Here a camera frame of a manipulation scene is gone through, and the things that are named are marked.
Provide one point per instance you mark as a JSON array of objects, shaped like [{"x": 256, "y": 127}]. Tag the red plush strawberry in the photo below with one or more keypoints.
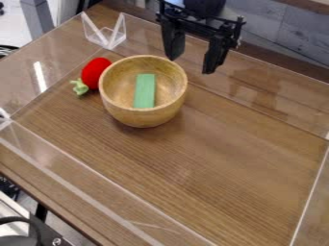
[{"x": 89, "y": 80}]

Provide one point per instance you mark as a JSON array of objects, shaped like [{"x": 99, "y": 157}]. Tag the clear acrylic corner bracket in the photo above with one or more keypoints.
[{"x": 106, "y": 37}]

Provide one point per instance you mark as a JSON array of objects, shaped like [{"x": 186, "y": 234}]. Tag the grey post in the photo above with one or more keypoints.
[{"x": 38, "y": 16}]

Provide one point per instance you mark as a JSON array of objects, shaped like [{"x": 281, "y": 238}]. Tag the black metal table bracket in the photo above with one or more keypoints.
[{"x": 51, "y": 237}]

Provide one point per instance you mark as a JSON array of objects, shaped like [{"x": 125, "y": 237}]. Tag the green rectangular block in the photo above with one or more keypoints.
[{"x": 145, "y": 91}]

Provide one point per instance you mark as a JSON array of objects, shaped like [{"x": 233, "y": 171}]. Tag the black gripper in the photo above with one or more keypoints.
[{"x": 201, "y": 16}]

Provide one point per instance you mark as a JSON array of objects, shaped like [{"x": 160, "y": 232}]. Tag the wooden bowl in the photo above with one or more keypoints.
[{"x": 117, "y": 88}]

